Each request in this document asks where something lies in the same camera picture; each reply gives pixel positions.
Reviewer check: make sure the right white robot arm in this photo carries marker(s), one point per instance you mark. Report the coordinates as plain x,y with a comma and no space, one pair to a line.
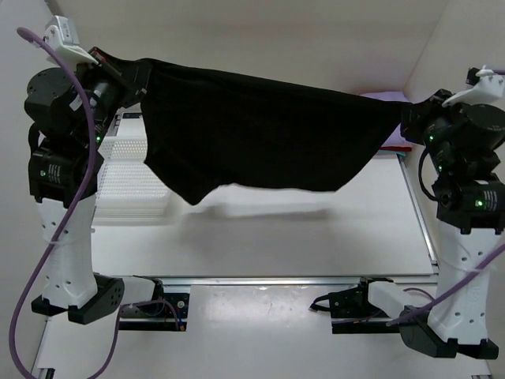
471,217

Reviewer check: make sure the white plastic basket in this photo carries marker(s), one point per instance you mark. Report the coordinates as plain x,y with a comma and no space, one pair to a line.
128,191

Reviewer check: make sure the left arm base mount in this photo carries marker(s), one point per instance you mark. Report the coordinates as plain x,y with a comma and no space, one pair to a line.
166,310

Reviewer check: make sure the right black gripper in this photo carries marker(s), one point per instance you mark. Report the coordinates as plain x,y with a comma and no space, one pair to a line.
413,114

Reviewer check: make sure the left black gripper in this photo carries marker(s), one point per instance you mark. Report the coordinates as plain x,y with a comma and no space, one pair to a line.
97,53

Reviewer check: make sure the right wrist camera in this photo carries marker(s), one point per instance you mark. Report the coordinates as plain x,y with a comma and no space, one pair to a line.
484,86

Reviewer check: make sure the black t shirt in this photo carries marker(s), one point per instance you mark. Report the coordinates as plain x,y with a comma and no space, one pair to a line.
207,128

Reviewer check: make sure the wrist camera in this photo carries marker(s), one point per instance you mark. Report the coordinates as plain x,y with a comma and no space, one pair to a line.
61,36
484,86

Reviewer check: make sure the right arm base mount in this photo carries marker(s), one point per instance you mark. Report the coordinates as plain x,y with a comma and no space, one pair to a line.
365,308

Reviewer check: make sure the purple folded t shirt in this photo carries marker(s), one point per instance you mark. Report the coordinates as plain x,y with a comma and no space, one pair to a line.
394,138

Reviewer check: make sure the small dark label plate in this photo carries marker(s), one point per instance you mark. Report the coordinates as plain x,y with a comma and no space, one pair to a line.
131,115

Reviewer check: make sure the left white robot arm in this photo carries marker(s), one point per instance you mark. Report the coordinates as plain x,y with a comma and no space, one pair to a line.
64,182

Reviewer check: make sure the red folded t shirt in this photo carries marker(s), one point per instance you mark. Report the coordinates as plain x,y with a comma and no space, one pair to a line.
396,148

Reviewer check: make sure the aluminium rail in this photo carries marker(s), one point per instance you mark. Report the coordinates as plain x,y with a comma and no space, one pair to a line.
264,281

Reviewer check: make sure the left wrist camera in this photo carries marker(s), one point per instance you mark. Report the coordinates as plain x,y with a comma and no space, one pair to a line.
61,36

